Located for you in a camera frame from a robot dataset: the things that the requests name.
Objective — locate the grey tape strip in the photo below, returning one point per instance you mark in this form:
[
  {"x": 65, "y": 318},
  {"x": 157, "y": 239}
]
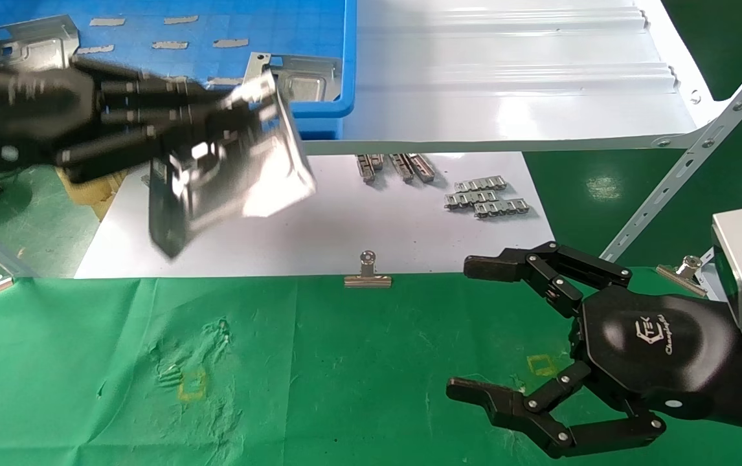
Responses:
[
  {"x": 222, "y": 81},
  {"x": 181, "y": 20},
  {"x": 107, "y": 22},
  {"x": 231, "y": 43},
  {"x": 170, "y": 45},
  {"x": 96, "y": 49}
]

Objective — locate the white lower shelf board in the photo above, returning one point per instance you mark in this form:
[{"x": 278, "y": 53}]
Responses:
[{"x": 377, "y": 220}]

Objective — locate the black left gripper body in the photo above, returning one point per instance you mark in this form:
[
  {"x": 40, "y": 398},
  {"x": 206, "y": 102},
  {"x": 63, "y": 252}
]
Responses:
[{"x": 21, "y": 116}]

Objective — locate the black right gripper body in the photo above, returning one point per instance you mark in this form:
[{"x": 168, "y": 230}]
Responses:
[{"x": 656, "y": 349}]

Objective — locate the grey metal slide rail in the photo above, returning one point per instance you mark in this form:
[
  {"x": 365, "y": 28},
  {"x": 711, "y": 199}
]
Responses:
[
  {"x": 423, "y": 168},
  {"x": 364, "y": 168},
  {"x": 378, "y": 162},
  {"x": 401, "y": 167}
]

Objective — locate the blue plastic bin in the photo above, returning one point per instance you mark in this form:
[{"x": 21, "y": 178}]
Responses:
[{"x": 280, "y": 26}]

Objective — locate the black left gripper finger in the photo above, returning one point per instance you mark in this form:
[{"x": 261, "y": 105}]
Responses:
[
  {"x": 112, "y": 155},
  {"x": 164, "y": 100}
]

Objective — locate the toothed metal rail piece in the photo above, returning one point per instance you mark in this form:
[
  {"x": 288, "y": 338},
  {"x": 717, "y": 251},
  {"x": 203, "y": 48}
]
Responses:
[
  {"x": 480, "y": 184},
  {"x": 471, "y": 199},
  {"x": 502, "y": 208}
]

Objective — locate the green table cloth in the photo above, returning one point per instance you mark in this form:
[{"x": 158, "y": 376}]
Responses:
[{"x": 345, "y": 388}]

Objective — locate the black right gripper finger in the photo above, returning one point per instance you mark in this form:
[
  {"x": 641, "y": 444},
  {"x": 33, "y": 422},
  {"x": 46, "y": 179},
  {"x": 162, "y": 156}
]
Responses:
[
  {"x": 520, "y": 411},
  {"x": 539, "y": 265}
]

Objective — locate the white perforated shelf post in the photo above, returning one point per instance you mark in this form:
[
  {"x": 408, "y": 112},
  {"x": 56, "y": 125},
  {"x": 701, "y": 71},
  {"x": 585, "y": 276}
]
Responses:
[{"x": 688, "y": 165}]

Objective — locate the stamped sheet metal bracket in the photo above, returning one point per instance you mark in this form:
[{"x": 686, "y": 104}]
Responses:
[
  {"x": 248, "y": 175},
  {"x": 306, "y": 81},
  {"x": 28, "y": 45}
]

